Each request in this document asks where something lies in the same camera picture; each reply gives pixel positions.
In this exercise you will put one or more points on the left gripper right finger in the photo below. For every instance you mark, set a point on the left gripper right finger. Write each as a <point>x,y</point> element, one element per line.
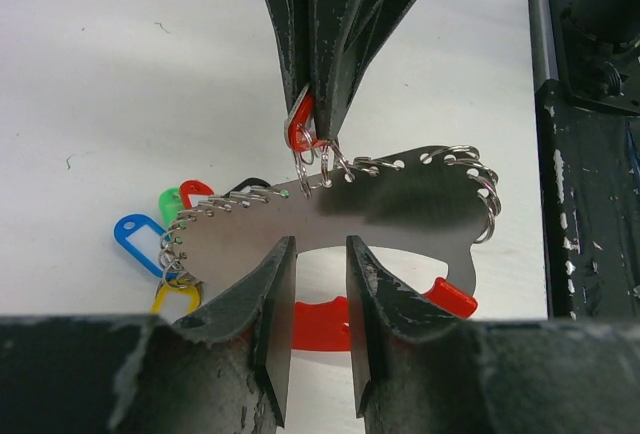
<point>416,368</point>

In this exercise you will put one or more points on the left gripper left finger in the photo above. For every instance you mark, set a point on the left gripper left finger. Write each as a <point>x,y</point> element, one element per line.
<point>225,368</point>

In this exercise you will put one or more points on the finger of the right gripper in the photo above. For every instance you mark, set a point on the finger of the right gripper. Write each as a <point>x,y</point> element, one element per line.
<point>345,37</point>
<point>290,22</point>

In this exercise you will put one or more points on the yellow key tag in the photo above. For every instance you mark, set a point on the yellow key tag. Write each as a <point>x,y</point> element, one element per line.
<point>176,301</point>

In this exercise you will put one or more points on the key with red tag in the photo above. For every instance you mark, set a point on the key with red tag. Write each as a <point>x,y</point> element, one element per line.
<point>299,127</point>

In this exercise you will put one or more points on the blue key tag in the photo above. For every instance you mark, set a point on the blue key tag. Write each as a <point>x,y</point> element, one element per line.
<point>140,236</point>

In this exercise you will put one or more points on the metal key holder red handle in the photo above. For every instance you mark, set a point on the metal key holder red handle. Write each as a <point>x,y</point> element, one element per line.
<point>433,201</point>

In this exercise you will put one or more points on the green key tag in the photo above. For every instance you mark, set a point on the green key tag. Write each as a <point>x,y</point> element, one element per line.
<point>170,204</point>

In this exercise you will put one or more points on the red key tag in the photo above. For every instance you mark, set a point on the red key tag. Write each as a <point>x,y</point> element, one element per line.
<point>193,191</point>

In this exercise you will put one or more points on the black key tag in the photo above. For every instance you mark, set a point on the black key tag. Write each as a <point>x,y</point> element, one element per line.
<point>246,184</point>

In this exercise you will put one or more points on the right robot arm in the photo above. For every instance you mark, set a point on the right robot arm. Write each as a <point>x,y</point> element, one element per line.
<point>598,22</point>

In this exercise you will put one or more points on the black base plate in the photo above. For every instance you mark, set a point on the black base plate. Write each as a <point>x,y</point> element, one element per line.
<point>589,174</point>

